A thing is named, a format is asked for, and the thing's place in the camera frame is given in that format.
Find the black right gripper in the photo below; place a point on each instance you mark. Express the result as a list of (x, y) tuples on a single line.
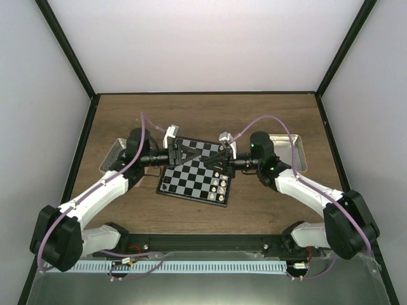
[(227, 162)]

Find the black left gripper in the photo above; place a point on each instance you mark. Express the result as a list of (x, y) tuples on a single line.
[(175, 154)]

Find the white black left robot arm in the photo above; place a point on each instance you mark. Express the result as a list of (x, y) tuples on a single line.
[(60, 237)]

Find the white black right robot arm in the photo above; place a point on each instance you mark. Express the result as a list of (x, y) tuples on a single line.
[(348, 226)]

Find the magnetic chess board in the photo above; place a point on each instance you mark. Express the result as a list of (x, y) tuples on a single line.
[(193, 181)]

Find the gold metal tin tray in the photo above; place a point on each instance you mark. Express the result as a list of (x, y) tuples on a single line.
[(286, 149)]

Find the pink metal tin tray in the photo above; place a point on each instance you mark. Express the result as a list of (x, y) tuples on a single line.
[(116, 151)]

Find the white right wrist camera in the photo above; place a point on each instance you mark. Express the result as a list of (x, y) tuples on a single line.
[(228, 144)]

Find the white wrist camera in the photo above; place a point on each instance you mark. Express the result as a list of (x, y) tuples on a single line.
[(170, 133), (228, 144)]

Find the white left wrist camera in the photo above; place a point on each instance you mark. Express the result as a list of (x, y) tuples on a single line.
[(170, 133)]

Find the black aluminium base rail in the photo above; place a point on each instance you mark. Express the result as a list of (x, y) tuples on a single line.
[(271, 245)]

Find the light blue slotted cable duct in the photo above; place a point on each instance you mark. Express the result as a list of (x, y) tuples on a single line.
[(185, 267)]

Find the black enclosure frame post left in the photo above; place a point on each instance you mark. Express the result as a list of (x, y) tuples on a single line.
[(59, 34)]

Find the black enclosure frame post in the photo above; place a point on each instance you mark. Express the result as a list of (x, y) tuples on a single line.
[(351, 35), (59, 34)]

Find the black enclosure frame post right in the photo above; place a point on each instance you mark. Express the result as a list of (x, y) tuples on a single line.
[(351, 35)]

